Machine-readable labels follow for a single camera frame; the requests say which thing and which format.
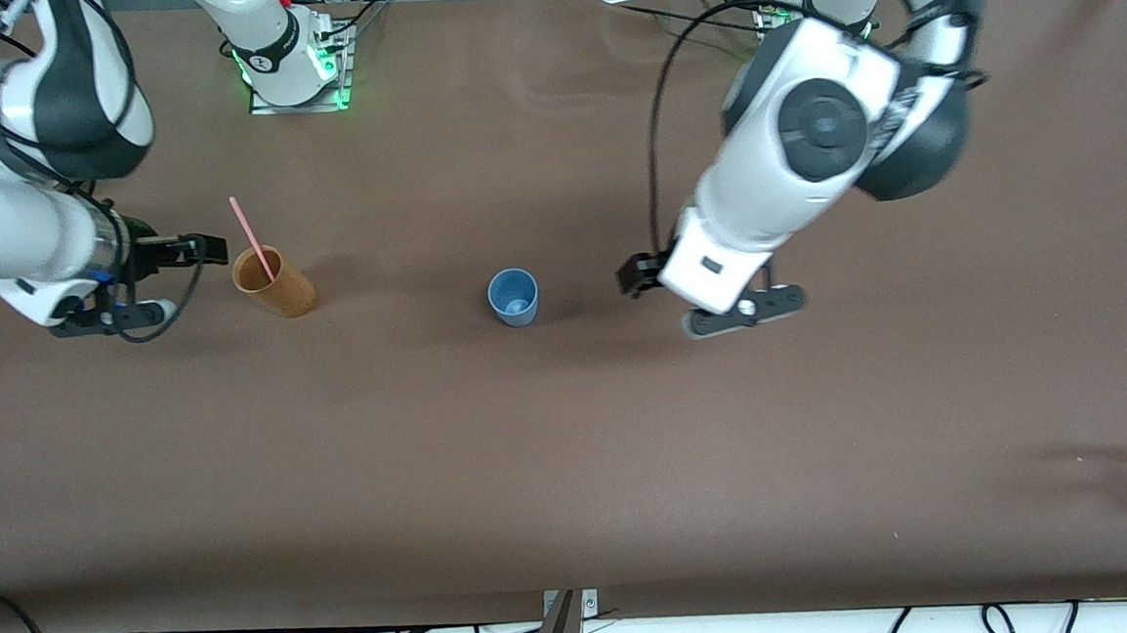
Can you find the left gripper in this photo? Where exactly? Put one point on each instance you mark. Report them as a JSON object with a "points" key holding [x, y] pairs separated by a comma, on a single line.
{"points": [[637, 274]]}

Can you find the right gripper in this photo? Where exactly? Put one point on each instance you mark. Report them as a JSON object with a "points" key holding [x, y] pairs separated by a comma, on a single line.
{"points": [[142, 254]]}

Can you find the blue plastic cup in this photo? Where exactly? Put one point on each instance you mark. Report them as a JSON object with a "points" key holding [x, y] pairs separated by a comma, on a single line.
{"points": [[514, 305]]}

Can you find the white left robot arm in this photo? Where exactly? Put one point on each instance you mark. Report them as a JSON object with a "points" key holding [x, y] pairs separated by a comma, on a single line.
{"points": [[770, 177]]}

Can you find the pink straw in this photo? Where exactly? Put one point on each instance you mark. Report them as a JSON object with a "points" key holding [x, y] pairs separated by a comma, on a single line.
{"points": [[247, 230]]}

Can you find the silver metal table bracket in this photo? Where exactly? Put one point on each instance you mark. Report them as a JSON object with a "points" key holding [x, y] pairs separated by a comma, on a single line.
{"points": [[589, 603]]}

